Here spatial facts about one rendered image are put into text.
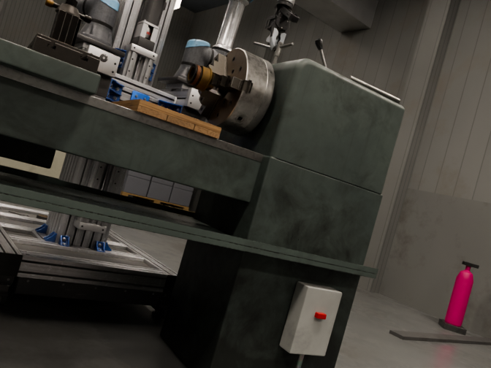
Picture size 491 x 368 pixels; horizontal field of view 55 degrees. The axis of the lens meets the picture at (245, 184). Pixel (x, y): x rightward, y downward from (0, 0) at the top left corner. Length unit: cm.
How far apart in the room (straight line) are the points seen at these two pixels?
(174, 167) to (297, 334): 78
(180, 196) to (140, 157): 726
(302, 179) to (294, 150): 12
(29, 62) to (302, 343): 133
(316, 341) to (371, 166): 73
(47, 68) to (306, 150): 93
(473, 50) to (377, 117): 423
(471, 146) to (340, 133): 393
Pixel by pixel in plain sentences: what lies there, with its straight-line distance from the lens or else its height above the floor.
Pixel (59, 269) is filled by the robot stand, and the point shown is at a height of 19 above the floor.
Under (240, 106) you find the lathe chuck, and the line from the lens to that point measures 173.
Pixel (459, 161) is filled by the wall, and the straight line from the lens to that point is 575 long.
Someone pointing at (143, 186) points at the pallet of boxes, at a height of 33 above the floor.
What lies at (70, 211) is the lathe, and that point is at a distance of 139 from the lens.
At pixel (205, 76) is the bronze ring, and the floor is 108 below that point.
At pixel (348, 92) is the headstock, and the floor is 120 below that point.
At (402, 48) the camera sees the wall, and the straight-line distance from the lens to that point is 678.
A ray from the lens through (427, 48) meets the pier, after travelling 630.
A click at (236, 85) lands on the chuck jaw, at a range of 173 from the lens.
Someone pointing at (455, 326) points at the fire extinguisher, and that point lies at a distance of 502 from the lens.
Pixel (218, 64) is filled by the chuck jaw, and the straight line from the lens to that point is 188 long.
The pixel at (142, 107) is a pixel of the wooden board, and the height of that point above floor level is 88.
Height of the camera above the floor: 71
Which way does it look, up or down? 1 degrees up
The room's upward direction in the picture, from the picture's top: 16 degrees clockwise
